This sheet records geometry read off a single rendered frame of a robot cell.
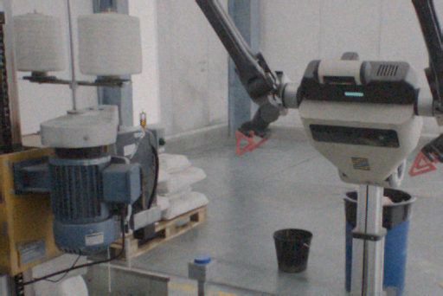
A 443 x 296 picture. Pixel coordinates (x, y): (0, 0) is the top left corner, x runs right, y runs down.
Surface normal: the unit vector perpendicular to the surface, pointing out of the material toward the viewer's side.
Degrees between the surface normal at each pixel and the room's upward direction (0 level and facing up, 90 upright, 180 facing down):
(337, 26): 90
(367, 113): 40
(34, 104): 90
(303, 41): 90
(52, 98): 90
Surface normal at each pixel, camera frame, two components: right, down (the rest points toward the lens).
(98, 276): -0.42, 0.18
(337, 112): -0.26, -0.63
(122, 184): -0.01, 0.21
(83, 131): 0.43, 0.21
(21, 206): 0.91, 0.10
